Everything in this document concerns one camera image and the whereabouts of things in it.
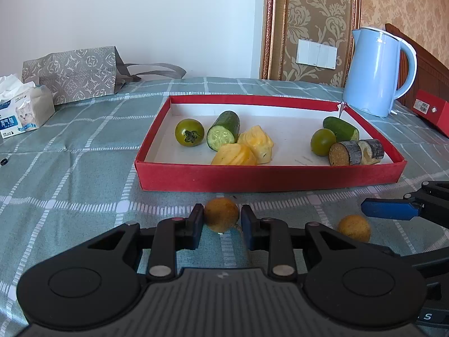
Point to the dark green tomato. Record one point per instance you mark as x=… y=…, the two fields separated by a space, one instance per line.
x=189 y=132

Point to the tissue box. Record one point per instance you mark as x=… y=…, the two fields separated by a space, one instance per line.
x=24 y=112

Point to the gold wall panel frame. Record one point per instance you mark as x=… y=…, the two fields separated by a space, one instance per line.
x=270 y=24

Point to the light green tomato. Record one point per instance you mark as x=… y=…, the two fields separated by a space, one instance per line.
x=322 y=142

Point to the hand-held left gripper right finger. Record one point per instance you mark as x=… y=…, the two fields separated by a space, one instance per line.
x=247 y=228

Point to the green checked tablecloth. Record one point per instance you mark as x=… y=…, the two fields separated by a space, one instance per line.
x=70 y=182

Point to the dark wooden headboard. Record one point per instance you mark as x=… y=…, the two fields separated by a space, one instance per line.
x=431 y=73

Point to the small cucumber piece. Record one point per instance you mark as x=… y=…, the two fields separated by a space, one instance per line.
x=342 y=128

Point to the grey patterned gift bag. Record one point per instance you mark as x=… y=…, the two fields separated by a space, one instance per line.
x=77 y=73

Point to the white wall switch panel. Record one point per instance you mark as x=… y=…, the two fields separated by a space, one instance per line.
x=315 y=53

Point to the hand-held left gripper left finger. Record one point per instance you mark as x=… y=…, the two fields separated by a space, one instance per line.
x=196 y=228

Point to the small red box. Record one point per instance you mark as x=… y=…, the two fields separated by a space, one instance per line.
x=433 y=112

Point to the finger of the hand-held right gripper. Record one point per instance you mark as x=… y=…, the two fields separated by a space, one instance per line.
x=428 y=263
x=389 y=209

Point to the brown longan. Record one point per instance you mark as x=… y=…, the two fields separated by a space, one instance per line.
x=221 y=215
x=354 y=229

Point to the sugarcane piece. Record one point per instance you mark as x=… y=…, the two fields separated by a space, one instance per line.
x=373 y=151
x=345 y=153

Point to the red cardboard box tray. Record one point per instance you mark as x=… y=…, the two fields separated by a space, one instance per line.
x=273 y=175

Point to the large cucumber piece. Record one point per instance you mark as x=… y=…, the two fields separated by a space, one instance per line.
x=224 y=131

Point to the light blue electric kettle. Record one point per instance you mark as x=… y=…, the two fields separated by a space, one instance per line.
x=371 y=73

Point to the peeled pineapple piece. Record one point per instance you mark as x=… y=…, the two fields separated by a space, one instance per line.
x=258 y=142
x=234 y=155

